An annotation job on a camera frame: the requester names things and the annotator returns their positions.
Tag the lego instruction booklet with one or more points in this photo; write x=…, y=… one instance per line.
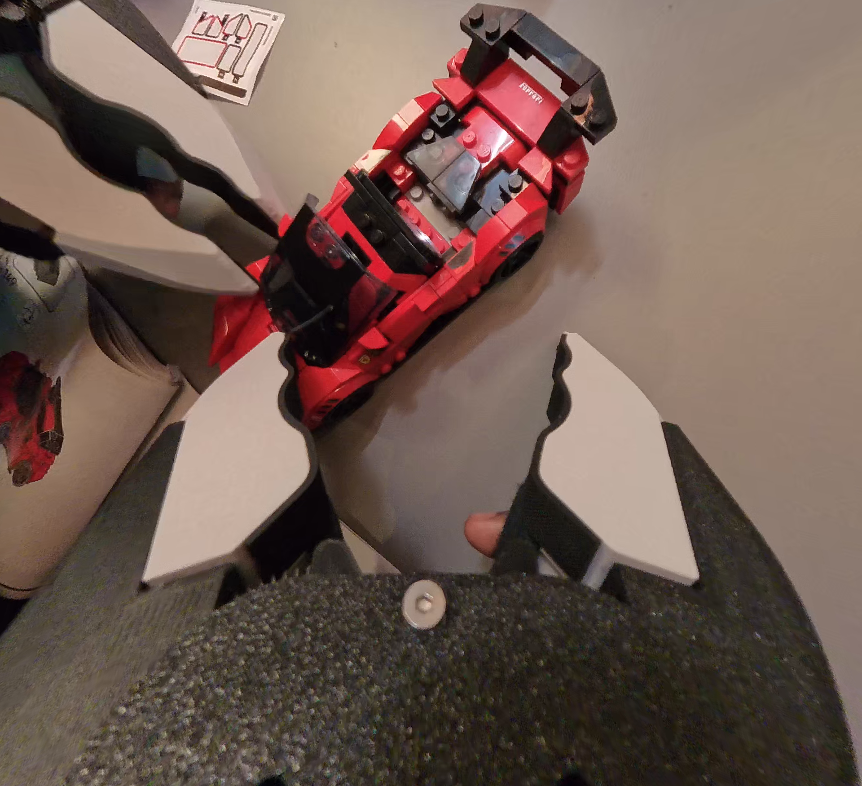
x=67, y=530

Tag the red lego car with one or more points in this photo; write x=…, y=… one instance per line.
x=512, y=92

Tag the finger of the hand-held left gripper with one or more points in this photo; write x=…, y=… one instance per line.
x=81, y=213
x=155, y=99

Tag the dark transparent lego canopy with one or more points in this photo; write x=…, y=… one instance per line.
x=323, y=301

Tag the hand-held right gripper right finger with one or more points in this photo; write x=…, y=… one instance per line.
x=619, y=476

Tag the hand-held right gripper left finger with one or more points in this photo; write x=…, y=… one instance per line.
x=229, y=476

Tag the lego sticker sheet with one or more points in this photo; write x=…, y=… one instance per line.
x=264, y=38

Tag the person's left hand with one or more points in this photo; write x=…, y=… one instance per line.
x=166, y=200

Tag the person's right hand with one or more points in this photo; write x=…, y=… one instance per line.
x=485, y=533

